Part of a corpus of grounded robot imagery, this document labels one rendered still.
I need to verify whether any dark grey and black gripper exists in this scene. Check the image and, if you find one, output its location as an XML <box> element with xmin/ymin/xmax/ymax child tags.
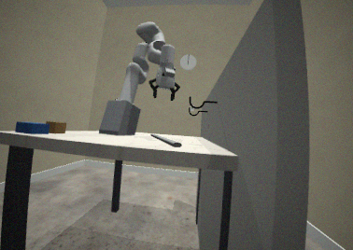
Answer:
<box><xmin>149</xmin><ymin>66</ymin><xmax>180</xmax><ymax>101</ymax></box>

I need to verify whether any blue rectangular block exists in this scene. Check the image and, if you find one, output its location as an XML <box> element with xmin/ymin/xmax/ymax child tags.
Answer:
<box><xmin>15</xmin><ymin>121</ymin><xmax>49</xmax><ymax>134</ymax></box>

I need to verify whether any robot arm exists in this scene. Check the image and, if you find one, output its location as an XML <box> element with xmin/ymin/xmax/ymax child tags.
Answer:
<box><xmin>115</xmin><ymin>22</ymin><xmax>176</xmax><ymax>104</ymax></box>

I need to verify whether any grey bar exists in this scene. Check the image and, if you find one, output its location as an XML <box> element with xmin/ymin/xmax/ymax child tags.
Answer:
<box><xmin>151</xmin><ymin>133</ymin><xmax>182</xmax><ymax>147</ymax></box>

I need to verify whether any small brown box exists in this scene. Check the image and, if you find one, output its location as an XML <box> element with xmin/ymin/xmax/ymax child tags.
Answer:
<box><xmin>46</xmin><ymin>121</ymin><xmax>66</xmax><ymax>133</ymax></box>

